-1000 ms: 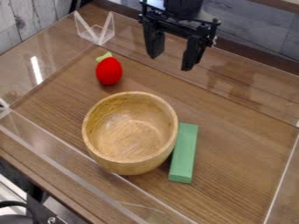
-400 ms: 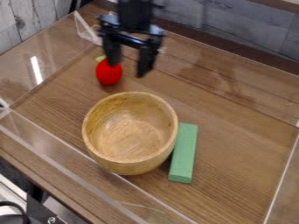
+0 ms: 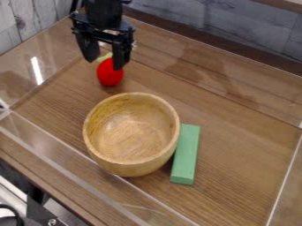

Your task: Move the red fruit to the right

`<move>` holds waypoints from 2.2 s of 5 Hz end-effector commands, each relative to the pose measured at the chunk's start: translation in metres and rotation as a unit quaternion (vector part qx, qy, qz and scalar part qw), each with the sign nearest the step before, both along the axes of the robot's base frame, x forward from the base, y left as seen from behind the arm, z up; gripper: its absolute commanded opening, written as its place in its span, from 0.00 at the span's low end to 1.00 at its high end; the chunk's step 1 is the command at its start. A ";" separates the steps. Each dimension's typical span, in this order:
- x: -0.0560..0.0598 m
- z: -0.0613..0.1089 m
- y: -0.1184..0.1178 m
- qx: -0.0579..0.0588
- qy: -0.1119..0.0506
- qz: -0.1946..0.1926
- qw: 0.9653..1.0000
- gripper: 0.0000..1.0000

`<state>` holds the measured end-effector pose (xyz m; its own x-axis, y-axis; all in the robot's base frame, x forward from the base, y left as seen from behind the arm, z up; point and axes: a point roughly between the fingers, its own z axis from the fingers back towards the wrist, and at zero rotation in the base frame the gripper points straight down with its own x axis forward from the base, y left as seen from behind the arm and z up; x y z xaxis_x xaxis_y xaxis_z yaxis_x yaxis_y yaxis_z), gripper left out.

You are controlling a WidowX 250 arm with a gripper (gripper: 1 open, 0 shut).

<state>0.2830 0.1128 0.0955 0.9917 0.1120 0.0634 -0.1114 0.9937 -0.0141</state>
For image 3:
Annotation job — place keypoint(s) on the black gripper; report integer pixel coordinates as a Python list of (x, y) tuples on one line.
[(99, 23)]

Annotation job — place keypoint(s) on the black metal stand with cable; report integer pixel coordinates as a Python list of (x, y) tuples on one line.
[(23, 212)]

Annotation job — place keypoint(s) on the red plush fruit green leaf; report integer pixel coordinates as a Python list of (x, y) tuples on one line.
[(107, 75)]

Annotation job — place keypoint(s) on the clear acrylic enclosure wall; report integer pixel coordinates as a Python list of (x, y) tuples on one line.
[(244, 102)]

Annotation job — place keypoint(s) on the green rectangular block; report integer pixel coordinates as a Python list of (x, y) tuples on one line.
[(185, 157)]

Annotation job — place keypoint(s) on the wooden bowl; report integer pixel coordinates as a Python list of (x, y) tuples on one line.
[(131, 131)]

